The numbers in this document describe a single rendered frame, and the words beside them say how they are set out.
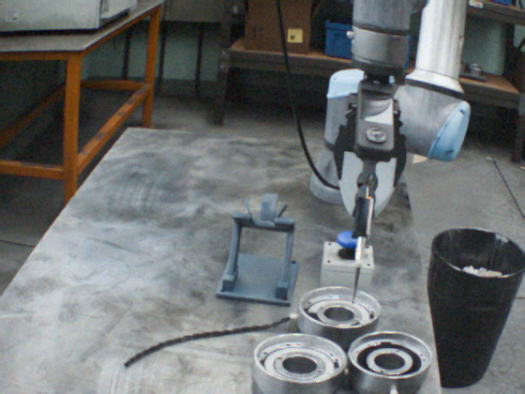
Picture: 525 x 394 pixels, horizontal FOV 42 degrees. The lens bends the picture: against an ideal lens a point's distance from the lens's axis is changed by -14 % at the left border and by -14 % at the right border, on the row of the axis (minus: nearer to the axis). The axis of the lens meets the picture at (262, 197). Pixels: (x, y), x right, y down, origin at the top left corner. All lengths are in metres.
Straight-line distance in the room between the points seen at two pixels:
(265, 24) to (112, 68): 1.26
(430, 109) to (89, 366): 0.73
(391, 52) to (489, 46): 4.04
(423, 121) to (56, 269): 0.65
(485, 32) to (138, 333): 4.21
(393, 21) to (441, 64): 0.39
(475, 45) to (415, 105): 3.66
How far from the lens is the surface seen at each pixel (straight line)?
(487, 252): 2.35
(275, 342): 0.88
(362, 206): 0.99
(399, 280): 1.12
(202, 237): 1.19
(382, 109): 0.92
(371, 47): 0.93
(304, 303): 0.98
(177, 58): 4.96
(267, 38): 4.33
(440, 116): 1.28
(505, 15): 4.34
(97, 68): 5.12
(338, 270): 1.05
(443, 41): 1.30
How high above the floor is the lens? 1.32
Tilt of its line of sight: 22 degrees down
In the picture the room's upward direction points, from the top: 5 degrees clockwise
